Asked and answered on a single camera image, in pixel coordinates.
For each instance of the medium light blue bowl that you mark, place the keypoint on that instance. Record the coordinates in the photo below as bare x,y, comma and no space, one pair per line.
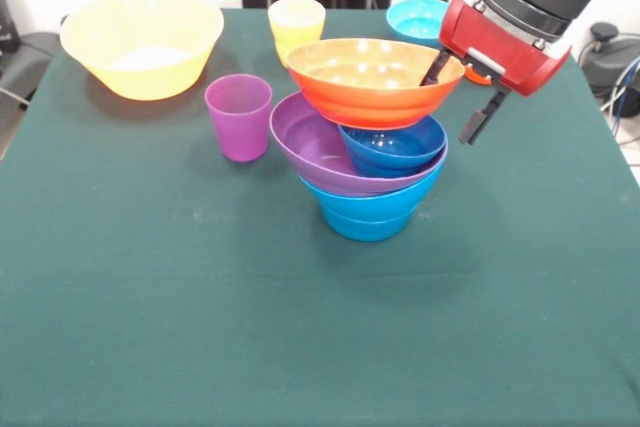
370,209

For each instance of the large purple plastic bowl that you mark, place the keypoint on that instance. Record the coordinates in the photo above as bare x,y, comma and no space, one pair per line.
305,147

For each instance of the yellow plastic cup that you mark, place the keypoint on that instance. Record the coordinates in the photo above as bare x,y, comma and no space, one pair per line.
295,19
282,58

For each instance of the orange-red plastic cup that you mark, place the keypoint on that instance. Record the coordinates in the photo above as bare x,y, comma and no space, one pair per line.
477,78

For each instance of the small dark blue bowl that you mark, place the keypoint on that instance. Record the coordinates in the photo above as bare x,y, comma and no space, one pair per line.
400,149

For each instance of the small cyan plastic bowl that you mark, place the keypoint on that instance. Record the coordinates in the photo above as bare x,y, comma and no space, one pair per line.
412,19

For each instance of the orange shallow plastic bowl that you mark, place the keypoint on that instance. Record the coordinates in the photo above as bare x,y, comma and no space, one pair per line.
370,102

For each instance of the dark green tablecloth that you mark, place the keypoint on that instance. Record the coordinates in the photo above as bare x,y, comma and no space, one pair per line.
320,322

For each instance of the small light blue bowl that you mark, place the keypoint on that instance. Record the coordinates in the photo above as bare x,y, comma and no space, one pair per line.
370,233

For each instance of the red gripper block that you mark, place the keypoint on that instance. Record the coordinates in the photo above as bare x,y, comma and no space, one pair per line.
500,44

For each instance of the purple plastic cup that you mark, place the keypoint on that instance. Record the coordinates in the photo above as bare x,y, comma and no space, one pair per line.
240,122

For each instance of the large yellow plastic bowl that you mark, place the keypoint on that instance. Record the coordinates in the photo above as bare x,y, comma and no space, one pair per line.
140,32

